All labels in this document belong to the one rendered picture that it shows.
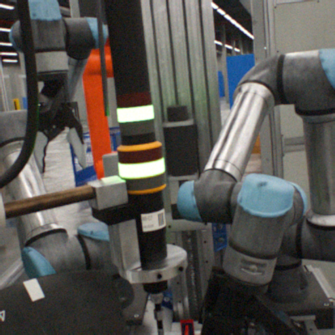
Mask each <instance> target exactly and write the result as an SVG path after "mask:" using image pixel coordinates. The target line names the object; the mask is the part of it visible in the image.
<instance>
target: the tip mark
mask: <svg viewBox="0 0 335 335"><path fill-rule="evenodd" d="M24 284H25V286H26V288H27V290H28V292H29V295H30V297H31V299H32V300H33V301H34V300H37V299H40V298H44V295H43V293H42V290H41V288H40V286H39V284H38V282H37V280H36V279H32V280H29V281H26V282H24Z"/></svg>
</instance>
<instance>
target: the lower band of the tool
mask: <svg viewBox="0 0 335 335"><path fill-rule="evenodd" d="M160 146H162V144H161V143H160V142H158V141H157V142H155V143H150V144H146V145H136V146H122V145H121V146H119V147H118V148H117V150H120V151H131V150H145V149H152V148H155V147H160ZM160 160H163V158H162V159H159V160H155V161H151V162H144V163H138V164H122V165H139V164H148V163H152V162H157V161H160ZM119 164H121V163H119ZM163 172H164V171H163ZM163 172H161V173H163ZM161 173H157V174H154V175H147V176H142V177H123V176H121V177H123V178H143V177H151V176H155V175H159V174H161ZM165 186H166V184H165V185H164V186H161V187H158V188H153V189H149V190H137V191H131V190H127V194H148V193H152V192H158V191H160V190H162V189H164V187H165Z"/></svg>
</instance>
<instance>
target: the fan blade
mask: <svg viewBox="0 0 335 335"><path fill-rule="evenodd" d="M34 279H36V280H37V282H38V284H39V286H40V288H41V290H42V293H43V295H44V298H40V299H37V300H34V301H33V300H32V299H31V297H30V295H29V292H28V290H27V288H26V286H25V284H24V282H26V281H23V282H19V283H16V284H14V285H11V286H8V287H5V288H4V289H1V290H0V305H2V304H4V303H6V304H7V306H8V308H9V310H10V312H11V313H12V316H13V318H14V320H15V321H13V322H11V323H9V324H7V325H5V326H2V327H1V328H0V335H129V334H128V329H127V326H126V322H125V319H124V314H123V311H122V306H121V304H120V300H119V297H118V293H117V289H116V285H115V282H114V279H113V276H112V275H109V274H108V273H106V272H104V271H94V270H92V271H76V272H63V273H55V274H52V275H46V276H42V277H36V278H34ZM29 280H32V279H29ZM29 280H27V281H29Z"/></svg>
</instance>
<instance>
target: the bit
mask: <svg viewBox="0 0 335 335"><path fill-rule="evenodd" d="M153 315H154V320H156V321H157V327H158V335H164V325H163V319H164V309H163V308H162V307H161V303H159V304H154V309H153Z"/></svg>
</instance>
